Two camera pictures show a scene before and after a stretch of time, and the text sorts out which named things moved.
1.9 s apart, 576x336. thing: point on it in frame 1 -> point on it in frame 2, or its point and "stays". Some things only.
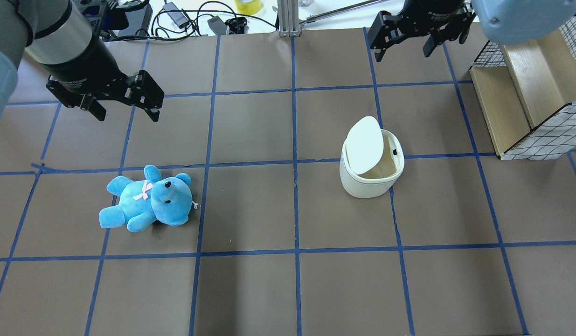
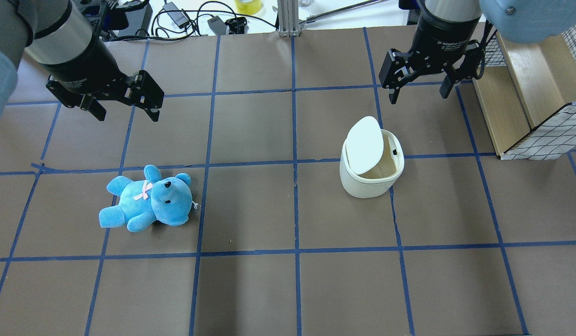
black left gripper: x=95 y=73 stays
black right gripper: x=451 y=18 -> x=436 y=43
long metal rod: x=318 y=17 stays
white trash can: x=372 y=158 stays
